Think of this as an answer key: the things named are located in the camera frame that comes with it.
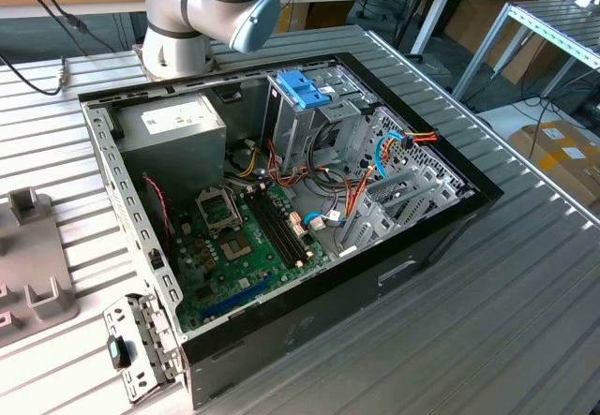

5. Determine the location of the grey power supply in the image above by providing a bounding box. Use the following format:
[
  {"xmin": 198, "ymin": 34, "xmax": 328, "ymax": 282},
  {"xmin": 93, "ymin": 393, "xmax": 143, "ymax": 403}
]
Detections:
[{"xmin": 114, "ymin": 92, "xmax": 229, "ymax": 200}]

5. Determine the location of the metal socket cover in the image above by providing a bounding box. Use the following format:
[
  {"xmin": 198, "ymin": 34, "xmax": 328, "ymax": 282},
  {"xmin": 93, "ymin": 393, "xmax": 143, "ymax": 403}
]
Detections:
[{"xmin": 195, "ymin": 187, "xmax": 243, "ymax": 238}]

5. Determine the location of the blue expansion slot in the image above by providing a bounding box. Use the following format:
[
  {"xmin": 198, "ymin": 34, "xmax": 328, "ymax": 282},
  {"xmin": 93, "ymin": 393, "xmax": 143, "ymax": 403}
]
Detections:
[{"xmin": 201, "ymin": 272, "xmax": 276, "ymax": 320}]

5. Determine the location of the orange red power wire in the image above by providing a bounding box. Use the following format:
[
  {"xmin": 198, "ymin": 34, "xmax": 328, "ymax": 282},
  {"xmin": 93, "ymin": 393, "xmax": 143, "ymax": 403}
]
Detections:
[{"xmin": 400, "ymin": 128, "xmax": 440, "ymax": 152}]

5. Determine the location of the light blue data wire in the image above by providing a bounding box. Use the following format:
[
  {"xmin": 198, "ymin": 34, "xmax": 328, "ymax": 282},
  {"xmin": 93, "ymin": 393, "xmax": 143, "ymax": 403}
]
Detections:
[{"xmin": 374, "ymin": 134, "xmax": 404, "ymax": 180}]

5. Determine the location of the silver expansion bracket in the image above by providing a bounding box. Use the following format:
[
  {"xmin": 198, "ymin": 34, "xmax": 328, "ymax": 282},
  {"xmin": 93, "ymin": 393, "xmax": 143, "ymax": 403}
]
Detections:
[{"xmin": 101, "ymin": 292, "xmax": 185, "ymax": 406}]

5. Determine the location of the CPU socket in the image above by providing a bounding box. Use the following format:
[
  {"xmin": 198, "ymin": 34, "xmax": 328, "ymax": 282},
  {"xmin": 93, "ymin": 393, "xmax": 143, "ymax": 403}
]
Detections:
[{"xmin": 218, "ymin": 230, "xmax": 258, "ymax": 262}]

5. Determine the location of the green motherboard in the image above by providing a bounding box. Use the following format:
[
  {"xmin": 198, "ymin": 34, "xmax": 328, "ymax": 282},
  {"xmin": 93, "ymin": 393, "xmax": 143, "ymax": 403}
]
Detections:
[{"xmin": 171, "ymin": 183, "xmax": 337, "ymax": 334}]

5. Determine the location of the black stand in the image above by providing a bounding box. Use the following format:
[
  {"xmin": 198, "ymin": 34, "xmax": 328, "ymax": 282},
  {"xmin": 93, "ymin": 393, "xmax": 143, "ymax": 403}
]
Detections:
[{"xmin": 396, "ymin": 0, "xmax": 436, "ymax": 59}]

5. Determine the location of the metal drive cage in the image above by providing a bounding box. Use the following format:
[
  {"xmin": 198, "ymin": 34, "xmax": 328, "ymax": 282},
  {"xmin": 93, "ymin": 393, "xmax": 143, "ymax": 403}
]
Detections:
[{"xmin": 262, "ymin": 66, "xmax": 376, "ymax": 175}]

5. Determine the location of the black RAM slot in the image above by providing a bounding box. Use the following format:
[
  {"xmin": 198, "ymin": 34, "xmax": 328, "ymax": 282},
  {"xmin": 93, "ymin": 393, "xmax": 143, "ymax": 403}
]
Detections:
[
  {"xmin": 260, "ymin": 188, "xmax": 311, "ymax": 259},
  {"xmin": 246, "ymin": 192, "xmax": 304, "ymax": 269}
]

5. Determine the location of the labelled cardboard box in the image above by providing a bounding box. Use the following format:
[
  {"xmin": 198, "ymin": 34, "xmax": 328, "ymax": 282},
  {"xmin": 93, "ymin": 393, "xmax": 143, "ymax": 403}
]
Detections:
[{"xmin": 508, "ymin": 122, "xmax": 600, "ymax": 210}]

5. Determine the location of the black latch blue mark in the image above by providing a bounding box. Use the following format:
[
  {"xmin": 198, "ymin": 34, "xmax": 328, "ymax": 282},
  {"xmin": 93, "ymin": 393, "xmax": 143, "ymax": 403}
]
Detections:
[{"xmin": 106, "ymin": 334, "xmax": 133, "ymax": 370}]

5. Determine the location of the red black fan wire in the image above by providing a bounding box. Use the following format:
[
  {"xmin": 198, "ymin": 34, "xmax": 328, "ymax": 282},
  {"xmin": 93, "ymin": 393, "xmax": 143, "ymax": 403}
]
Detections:
[{"xmin": 142, "ymin": 175, "xmax": 175, "ymax": 247}]

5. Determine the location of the blue plastic drive latch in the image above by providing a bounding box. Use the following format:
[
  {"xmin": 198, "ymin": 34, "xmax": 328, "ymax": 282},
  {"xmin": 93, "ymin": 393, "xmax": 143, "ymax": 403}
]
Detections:
[{"xmin": 276, "ymin": 70, "xmax": 339, "ymax": 111}]

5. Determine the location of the yellow orange wire bundle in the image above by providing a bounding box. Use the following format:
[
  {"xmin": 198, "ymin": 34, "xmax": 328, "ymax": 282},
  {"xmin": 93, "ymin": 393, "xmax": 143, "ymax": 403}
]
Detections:
[{"xmin": 232, "ymin": 146, "xmax": 262, "ymax": 178}]

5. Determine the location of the metal disk bay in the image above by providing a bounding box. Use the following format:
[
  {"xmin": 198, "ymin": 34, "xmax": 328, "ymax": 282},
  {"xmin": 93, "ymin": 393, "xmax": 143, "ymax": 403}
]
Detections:
[{"xmin": 337, "ymin": 166, "xmax": 474, "ymax": 259}]

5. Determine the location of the black PC case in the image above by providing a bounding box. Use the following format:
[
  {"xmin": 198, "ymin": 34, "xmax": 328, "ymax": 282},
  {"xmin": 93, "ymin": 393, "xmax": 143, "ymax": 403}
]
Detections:
[{"xmin": 77, "ymin": 52, "xmax": 505, "ymax": 411}]

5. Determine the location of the grey parts rack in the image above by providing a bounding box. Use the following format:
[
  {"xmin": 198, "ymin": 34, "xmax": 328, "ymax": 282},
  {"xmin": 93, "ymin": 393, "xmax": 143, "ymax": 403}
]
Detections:
[{"xmin": 0, "ymin": 187, "xmax": 80, "ymax": 348}]

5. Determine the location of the short blue wire white plug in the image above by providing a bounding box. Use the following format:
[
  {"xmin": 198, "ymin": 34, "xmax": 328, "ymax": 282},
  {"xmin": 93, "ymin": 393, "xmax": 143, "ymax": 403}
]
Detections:
[{"xmin": 303, "ymin": 212, "xmax": 330, "ymax": 231}]

